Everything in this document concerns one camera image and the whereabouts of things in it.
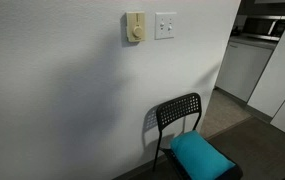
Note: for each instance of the stainless steel microwave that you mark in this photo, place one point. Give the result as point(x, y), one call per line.
point(265, 26)

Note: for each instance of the teal cushion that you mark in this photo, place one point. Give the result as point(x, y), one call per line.
point(198, 156)

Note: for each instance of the white kitchen counter cabinet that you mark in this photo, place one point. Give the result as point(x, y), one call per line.
point(242, 70)

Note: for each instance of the white double switch plate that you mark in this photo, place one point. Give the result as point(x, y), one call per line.
point(165, 34)

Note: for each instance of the tall white cabinet panel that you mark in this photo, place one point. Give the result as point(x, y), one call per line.
point(278, 66)

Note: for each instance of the black perforated metal chair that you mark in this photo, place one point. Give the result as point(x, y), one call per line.
point(178, 108)

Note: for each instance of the beige wall thermostat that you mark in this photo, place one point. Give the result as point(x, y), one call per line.
point(135, 26)

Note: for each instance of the white light switch toggle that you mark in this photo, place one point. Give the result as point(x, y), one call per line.
point(170, 28)
point(162, 25)

